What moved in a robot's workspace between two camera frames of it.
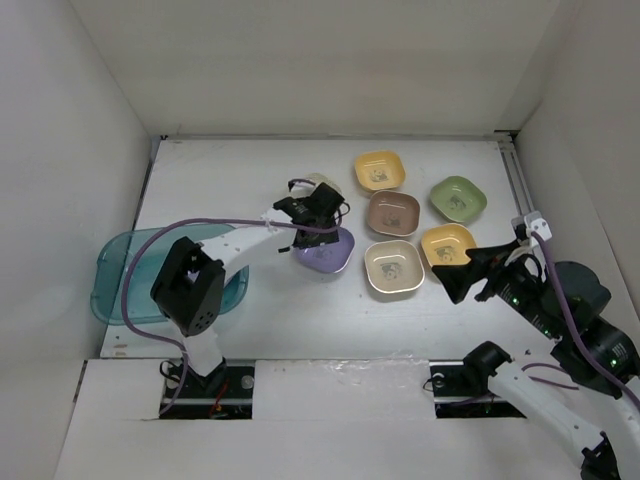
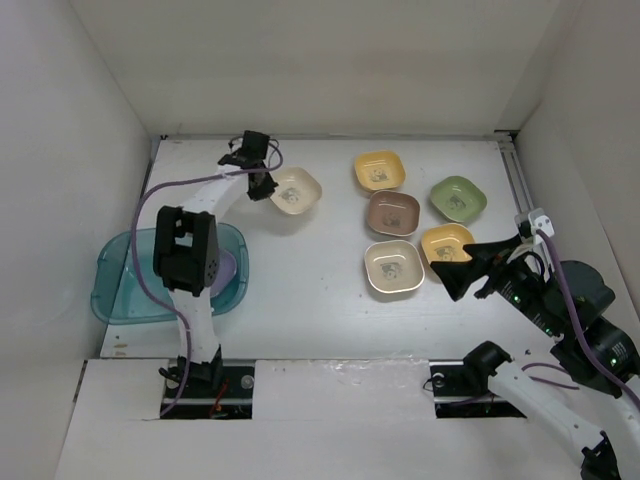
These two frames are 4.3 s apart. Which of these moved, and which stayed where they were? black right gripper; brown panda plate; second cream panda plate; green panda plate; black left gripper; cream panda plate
Moved: black left gripper; cream panda plate
Stayed: second cream panda plate; green panda plate; brown panda plate; black right gripper
